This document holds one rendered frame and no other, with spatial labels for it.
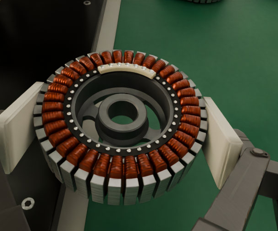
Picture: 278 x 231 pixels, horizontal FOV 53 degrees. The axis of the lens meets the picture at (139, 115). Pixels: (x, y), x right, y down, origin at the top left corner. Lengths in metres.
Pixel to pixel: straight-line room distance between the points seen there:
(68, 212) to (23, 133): 0.09
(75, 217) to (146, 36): 0.24
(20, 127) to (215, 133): 0.11
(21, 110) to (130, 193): 0.08
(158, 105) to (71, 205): 0.11
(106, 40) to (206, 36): 0.13
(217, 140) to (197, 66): 0.19
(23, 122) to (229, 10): 0.36
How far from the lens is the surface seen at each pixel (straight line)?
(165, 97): 0.19
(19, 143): 0.17
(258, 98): 0.34
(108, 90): 0.21
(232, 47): 0.39
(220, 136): 0.16
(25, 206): 0.22
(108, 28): 0.38
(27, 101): 0.18
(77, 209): 0.24
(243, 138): 0.17
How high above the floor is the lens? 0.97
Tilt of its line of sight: 53 degrees down
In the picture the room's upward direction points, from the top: 8 degrees clockwise
